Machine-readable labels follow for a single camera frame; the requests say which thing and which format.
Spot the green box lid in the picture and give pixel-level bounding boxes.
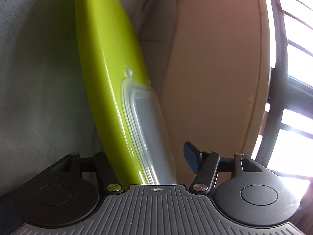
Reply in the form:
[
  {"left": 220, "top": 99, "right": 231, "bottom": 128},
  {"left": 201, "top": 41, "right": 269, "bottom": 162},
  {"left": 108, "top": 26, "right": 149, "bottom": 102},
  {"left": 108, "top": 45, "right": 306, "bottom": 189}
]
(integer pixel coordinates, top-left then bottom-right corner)
[{"left": 75, "top": 0, "right": 177, "bottom": 187}]

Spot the dark metal railing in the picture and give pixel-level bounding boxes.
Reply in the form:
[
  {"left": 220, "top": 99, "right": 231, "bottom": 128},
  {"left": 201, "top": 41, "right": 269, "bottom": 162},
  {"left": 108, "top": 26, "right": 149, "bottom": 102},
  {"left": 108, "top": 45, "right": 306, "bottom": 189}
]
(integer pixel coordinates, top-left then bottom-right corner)
[{"left": 252, "top": 0, "right": 312, "bottom": 178}]

